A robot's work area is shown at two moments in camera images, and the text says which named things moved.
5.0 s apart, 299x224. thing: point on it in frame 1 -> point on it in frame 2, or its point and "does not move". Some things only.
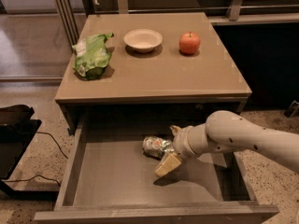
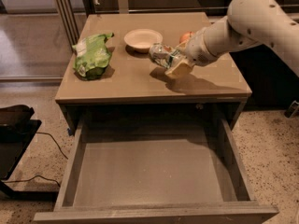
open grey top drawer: x=107 y=178 does not move
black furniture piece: x=17 y=130 does not move
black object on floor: x=292 y=111 does not move
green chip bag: x=91 y=55 does not move
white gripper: x=181 y=143 -> x=196 y=49
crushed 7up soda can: x=156 y=147 -> x=164 y=56
